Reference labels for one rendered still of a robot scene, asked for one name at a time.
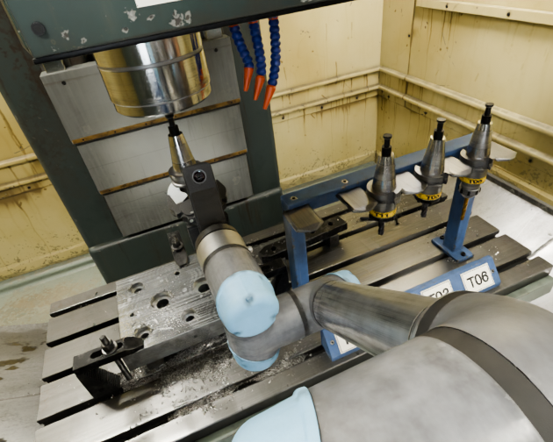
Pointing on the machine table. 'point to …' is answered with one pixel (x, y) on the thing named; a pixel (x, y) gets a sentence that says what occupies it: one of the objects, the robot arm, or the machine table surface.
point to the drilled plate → (207, 316)
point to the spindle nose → (155, 76)
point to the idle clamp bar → (329, 230)
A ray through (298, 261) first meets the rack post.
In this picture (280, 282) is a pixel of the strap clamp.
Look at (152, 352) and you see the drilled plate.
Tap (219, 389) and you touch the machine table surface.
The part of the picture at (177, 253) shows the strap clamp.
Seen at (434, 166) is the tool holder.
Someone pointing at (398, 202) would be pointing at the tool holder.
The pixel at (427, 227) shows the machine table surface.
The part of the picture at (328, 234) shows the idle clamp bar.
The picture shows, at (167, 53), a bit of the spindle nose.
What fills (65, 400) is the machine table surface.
